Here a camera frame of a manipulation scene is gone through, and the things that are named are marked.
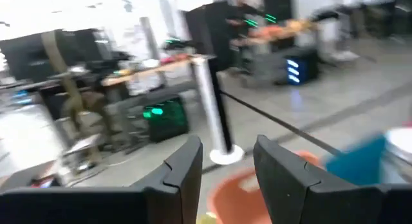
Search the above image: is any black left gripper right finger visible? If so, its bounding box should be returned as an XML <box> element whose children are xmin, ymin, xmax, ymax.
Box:
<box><xmin>253</xmin><ymin>135</ymin><xmax>412</xmax><ymax>224</ymax></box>

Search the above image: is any black computer tower with lights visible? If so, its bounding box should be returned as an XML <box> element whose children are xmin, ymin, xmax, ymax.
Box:
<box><xmin>142</xmin><ymin>95</ymin><xmax>190</xmax><ymax>144</ymax></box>

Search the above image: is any orange plastic bin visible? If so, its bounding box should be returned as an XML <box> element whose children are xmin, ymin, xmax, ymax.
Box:
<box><xmin>207</xmin><ymin>149</ymin><xmax>324</xmax><ymax>224</ymax></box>

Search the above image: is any blue plastic bin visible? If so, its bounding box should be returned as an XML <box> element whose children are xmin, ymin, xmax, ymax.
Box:
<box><xmin>323</xmin><ymin>133</ymin><xmax>387</xmax><ymax>187</ymax></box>

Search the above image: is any table with orange items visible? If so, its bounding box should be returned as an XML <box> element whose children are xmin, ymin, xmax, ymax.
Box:
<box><xmin>247</xmin><ymin>19</ymin><xmax>319</xmax><ymax>46</ymax></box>

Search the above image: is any black panel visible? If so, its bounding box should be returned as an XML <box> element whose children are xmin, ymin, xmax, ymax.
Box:
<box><xmin>0</xmin><ymin>29</ymin><xmax>112</xmax><ymax>86</ymax></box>

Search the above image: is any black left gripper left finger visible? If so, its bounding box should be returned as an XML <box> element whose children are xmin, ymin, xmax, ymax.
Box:
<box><xmin>0</xmin><ymin>135</ymin><xmax>203</xmax><ymax>224</ymax></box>

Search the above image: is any silver stanchion post round base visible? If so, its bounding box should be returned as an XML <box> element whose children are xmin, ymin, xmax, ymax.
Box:
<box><xmin>189</xmin><ymin>55</ymin><xmax>245</xmax><ymax>166</ymax></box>

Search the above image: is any person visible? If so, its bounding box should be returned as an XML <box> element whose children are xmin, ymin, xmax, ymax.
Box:
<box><xmin>310</xmin><ymin>0</ymin><xmax>361</xmax><ymax>62</ymax></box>

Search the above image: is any wooden table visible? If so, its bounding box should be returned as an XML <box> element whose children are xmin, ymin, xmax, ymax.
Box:
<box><xmin>101</xmin><ymin>55</ymin><xmax>207</xmax><ymax>88</ymax></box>

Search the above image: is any black partition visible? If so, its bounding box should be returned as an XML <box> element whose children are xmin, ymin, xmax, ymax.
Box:
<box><xmin>183</xmin><ymin>1</ymin><xmax>234</xmax><ymax>72</ymax></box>

